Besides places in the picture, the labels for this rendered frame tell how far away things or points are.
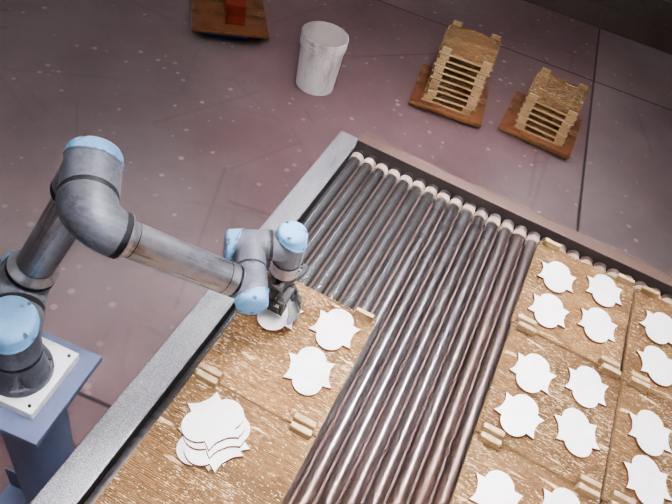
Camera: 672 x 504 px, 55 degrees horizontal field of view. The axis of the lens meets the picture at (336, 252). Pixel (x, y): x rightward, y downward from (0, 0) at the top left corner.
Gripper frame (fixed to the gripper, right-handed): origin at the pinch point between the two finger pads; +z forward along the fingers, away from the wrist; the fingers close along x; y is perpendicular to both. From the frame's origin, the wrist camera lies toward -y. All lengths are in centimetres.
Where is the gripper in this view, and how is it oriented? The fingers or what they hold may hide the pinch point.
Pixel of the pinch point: (277, 310)
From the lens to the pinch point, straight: 181.0
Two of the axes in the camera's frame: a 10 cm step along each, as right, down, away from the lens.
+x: 8.9, 4.4, -1.4
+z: -2.0, 6.4, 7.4
